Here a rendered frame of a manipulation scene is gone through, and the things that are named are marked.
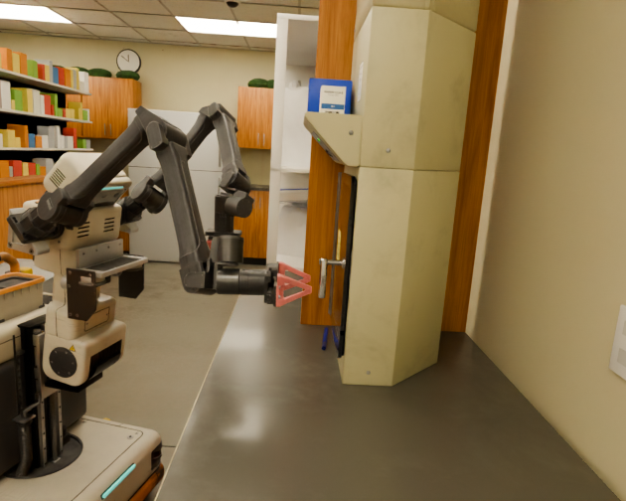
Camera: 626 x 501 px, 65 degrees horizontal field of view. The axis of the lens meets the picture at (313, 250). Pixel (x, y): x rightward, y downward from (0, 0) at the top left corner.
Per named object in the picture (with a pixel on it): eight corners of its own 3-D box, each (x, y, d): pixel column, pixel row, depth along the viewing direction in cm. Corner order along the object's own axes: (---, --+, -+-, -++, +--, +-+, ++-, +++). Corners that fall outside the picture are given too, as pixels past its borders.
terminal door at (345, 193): (332, 315, 137) (343, 170, 129) (341, 361, 107) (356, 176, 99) (329, 315, 137) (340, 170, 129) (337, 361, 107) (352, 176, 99)
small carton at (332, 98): (341, 117, 108) (343, 89, 107) (344, 116, 103) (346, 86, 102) (318, 116, 108) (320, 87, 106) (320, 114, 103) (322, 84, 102)
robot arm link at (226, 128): (226, 128, 178) (205, 108, 171) (237, 118, 176) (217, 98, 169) (241, 204, 149) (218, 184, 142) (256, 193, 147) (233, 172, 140)
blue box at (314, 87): (346, 123, 124) (348, 85, 122) (350, 120, 114) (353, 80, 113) (306, 120, 124) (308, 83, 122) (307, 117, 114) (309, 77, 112)
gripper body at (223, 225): (238, 240, 144) (239, 215, 142) (204, 238, 143) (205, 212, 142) (241, 236, 150) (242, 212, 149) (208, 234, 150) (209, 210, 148)
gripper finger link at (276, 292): (311, 268, 107) (268, 267, 107) (312, 276, 100) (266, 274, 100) (310, 298, 109) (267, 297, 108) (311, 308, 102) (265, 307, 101)
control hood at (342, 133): (344, 163, 130) (347, 123, 128) (359, 166, 98) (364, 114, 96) (301, 160, 129) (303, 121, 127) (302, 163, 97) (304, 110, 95)
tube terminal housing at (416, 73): (419, 335, 140) (450, 50, 125) (454, 390, 108) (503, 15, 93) (332, 331, 139) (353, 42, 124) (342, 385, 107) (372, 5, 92)
